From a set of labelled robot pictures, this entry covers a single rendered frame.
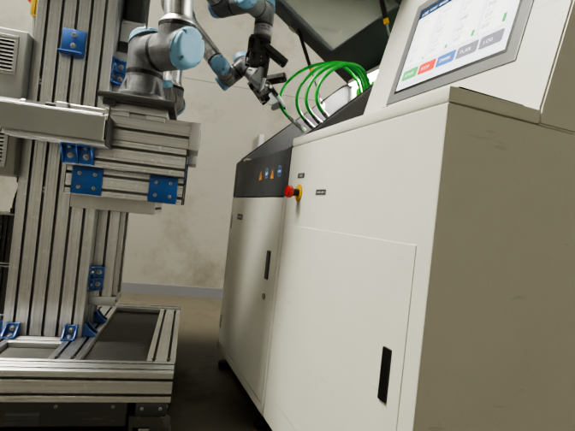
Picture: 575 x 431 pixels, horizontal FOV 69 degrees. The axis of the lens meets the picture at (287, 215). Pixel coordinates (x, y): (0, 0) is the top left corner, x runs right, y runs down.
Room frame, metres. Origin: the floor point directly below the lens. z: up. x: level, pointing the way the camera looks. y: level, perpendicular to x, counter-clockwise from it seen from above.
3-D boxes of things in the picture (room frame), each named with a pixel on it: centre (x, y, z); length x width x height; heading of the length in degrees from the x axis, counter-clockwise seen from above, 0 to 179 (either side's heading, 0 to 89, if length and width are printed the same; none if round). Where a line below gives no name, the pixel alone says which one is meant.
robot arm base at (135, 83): (1.37, 0.51, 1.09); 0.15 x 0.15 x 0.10
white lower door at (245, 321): (1.69, 0.14, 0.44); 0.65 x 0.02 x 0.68; 22
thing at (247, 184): (1.69, 0.12, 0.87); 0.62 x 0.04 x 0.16; 22
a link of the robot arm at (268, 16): (1.67, 0.18, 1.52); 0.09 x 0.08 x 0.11; 149
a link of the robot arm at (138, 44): (1.36, 0.51, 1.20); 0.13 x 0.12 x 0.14; 59
